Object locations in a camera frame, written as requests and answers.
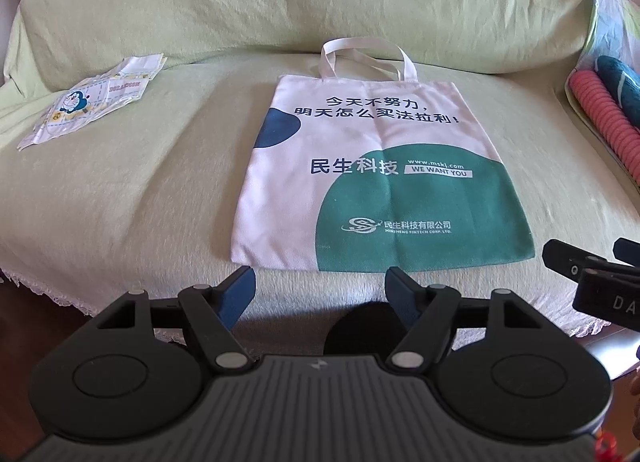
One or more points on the green covered sofa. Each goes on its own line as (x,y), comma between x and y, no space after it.
(150,181)

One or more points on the white and green tote bag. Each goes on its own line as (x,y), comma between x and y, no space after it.
(370,141)

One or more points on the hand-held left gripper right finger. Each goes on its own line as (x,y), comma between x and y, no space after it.
(402,294)

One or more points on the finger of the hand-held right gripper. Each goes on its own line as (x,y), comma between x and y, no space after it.
(562,254)
(629,248)

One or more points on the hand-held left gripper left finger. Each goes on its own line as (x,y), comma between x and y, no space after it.
(236,294)

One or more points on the cartoon printed folded bag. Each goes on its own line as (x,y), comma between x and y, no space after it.
(85,99)

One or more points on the pink towel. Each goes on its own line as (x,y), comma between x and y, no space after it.
(607,114)

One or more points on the blue patterned blanket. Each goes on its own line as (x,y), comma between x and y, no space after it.
(620,79)

